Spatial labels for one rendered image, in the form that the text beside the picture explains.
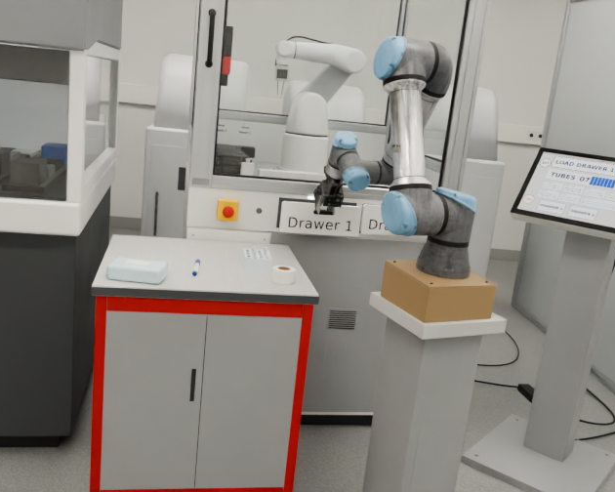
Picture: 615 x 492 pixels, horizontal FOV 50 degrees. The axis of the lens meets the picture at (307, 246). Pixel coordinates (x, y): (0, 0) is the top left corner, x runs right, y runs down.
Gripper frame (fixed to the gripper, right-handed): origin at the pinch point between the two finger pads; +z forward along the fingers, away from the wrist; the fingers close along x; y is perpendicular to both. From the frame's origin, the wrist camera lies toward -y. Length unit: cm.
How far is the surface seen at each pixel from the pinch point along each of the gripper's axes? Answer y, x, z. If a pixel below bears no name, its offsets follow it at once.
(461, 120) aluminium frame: -28, 50, -24
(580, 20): -188, 183, 13
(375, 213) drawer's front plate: -5.1, 21.6, 5.3
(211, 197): -7.1, -38.9, 5.4
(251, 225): -1.8, -23.8, 13.1
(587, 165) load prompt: -7, 94, -25
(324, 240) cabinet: 0.4, 4.0, 16.2
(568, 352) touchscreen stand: 40, 95, 26
